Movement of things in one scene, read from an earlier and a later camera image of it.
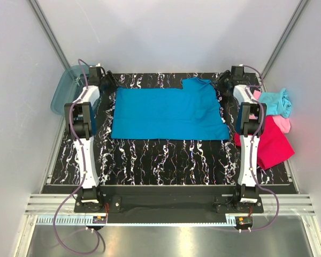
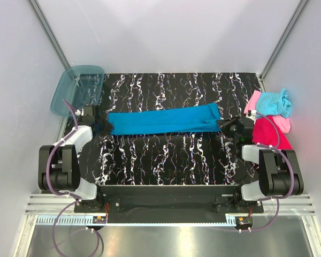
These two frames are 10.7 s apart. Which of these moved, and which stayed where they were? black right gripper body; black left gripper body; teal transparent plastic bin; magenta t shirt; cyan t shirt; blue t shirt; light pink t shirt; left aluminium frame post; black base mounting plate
Moved: black left gripper body; black right gripper body; blue t shirt
Stayed: cyan t shirt; teal transparent plastic bin; left aluminium frame post; light pink t shirt; black base mounting plate; magenta t shirt
